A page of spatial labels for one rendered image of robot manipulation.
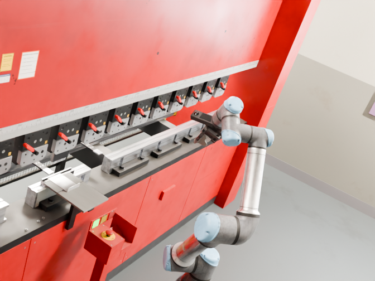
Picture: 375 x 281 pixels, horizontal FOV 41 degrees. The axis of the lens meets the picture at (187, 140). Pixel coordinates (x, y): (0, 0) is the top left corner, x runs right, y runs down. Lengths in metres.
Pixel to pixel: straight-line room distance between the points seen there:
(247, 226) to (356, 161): 3.68
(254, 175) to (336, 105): 3.50
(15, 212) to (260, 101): 2.39
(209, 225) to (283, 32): 2.42
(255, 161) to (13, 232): 1.11
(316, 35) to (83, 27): 3.58
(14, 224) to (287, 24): 2.59
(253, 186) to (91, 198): 0.84
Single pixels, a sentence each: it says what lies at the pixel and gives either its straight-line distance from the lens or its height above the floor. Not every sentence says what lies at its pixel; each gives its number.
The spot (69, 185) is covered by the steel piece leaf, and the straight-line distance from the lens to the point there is 2.50.
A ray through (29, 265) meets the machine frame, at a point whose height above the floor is 0.65.
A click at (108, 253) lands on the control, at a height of 0.74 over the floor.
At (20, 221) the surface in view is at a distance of 2.44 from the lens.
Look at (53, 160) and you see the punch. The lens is 2.46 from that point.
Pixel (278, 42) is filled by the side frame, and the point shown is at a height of 1.60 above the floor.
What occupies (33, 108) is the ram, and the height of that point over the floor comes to 1.46.
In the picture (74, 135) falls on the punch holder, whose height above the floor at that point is 1.25.
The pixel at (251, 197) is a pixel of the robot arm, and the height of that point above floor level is 1.44.
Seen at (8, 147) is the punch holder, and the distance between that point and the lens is 2.13.
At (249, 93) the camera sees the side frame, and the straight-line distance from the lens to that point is 4.22.
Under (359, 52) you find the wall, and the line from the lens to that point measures 5.33.
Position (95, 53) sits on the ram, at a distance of 2.25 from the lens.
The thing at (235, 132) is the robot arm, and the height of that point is 1.65.
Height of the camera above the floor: 2.41
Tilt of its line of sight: 25 degrees down
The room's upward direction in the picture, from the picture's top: 20 degrees clockwise
